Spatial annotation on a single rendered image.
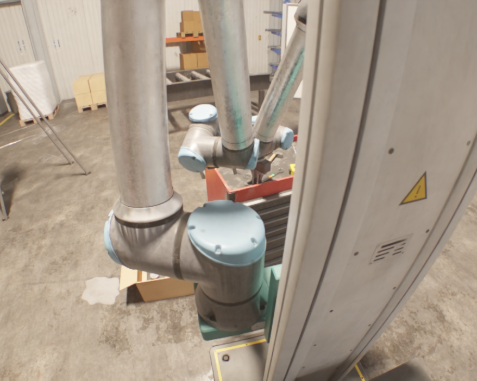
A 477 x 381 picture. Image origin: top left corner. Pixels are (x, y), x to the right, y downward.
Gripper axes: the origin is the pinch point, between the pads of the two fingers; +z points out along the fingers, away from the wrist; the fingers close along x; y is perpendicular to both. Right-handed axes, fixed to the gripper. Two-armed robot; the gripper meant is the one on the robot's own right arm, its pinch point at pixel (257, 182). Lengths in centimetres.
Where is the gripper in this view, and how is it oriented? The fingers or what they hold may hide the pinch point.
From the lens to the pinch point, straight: 131.4
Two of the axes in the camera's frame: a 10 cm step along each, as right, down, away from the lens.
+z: -0.1, 8.3, 5.5
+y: -7.0, 3.9, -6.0
